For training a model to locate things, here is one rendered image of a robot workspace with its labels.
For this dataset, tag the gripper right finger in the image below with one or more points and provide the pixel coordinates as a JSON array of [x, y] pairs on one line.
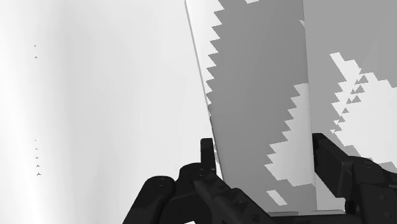
[[372, 192]]

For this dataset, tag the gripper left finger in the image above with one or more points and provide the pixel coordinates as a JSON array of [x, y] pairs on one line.
[[186, 198]]

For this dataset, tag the white rectangular block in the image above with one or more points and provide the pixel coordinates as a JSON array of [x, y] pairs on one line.
[[254, 93]]

